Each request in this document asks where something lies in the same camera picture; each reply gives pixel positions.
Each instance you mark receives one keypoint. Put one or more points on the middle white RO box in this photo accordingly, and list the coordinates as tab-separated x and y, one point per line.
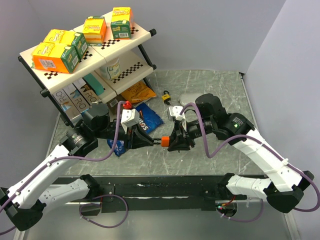
77	98

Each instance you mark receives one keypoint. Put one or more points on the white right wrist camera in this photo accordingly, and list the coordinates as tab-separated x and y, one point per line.
174	114

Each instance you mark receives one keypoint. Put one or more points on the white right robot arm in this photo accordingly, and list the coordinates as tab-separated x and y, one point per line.
283	186

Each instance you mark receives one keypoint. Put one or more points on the orange padlock with keys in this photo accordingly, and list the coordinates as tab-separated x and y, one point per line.
164	141

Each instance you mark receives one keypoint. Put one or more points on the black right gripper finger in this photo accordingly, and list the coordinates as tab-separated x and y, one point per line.
178	142
178	130

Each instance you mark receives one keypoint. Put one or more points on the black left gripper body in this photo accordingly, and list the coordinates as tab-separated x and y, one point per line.
125	137

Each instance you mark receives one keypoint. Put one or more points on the grey silver sponge pad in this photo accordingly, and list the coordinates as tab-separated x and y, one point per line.
187	98

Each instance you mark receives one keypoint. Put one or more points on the yellow padlock with key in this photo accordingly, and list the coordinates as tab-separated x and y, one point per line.
166	97

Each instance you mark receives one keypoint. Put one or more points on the blue Doritos chip bag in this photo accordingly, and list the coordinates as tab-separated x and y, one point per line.
149	120

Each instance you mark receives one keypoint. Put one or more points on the white ro box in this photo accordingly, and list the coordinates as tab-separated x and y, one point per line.
77	98
67	106

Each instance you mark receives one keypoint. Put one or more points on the beige two-tier shelf rack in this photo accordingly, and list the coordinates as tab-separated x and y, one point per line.
135	66

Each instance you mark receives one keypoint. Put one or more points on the yellow honey dijon chip bag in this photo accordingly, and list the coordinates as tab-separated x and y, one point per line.
137	93

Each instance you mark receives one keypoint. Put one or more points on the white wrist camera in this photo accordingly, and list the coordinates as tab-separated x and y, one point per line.
174	114
129	118

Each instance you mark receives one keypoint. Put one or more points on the front orange sponge box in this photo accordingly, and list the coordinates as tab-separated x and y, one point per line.
55	57

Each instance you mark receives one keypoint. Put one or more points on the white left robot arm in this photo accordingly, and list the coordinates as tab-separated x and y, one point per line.
27	201

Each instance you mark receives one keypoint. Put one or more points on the white paper cup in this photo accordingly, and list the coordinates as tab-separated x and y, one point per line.
111	70

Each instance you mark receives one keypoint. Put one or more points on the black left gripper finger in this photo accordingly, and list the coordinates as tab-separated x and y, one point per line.
140	141
141	135

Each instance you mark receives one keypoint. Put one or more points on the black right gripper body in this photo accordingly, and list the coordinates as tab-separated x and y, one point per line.
194	129

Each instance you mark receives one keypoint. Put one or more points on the orange yellow sponge pack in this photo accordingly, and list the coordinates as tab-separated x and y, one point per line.
94	29

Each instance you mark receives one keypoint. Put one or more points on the green yellow sponge box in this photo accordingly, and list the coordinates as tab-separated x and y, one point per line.
121	23

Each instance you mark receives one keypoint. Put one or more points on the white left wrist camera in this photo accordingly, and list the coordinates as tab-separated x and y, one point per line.
129	118

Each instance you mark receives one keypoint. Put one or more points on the teal box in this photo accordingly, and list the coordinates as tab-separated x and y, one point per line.
95	85

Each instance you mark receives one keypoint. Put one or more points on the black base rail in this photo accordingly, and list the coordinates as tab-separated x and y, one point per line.
162	192

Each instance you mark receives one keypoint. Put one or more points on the brown snack bag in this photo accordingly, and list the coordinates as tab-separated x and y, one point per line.
113	103

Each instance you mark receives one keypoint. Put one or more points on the left white RO box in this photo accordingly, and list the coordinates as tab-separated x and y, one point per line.
67	106

